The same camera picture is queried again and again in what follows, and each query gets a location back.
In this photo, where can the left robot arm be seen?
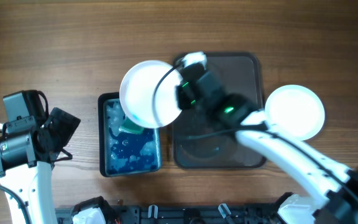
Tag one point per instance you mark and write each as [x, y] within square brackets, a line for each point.
[28, 151]

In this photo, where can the dark brown serving tray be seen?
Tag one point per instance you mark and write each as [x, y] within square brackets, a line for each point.
[239, 72]

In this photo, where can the green yellow sponge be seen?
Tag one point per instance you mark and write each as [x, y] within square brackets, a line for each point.
[130, 127]

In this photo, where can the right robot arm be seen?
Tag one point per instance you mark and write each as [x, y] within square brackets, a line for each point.
[332, 187]

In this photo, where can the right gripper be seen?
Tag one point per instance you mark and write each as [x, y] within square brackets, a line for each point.
[184, 89]

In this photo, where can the white plate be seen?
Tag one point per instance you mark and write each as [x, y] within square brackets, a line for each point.
[297, 110]
[148, 94]

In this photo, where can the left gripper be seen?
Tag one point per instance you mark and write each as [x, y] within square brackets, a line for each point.
[66, 124]

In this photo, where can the black water basin tray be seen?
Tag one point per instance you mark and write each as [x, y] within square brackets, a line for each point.
[122, 153]

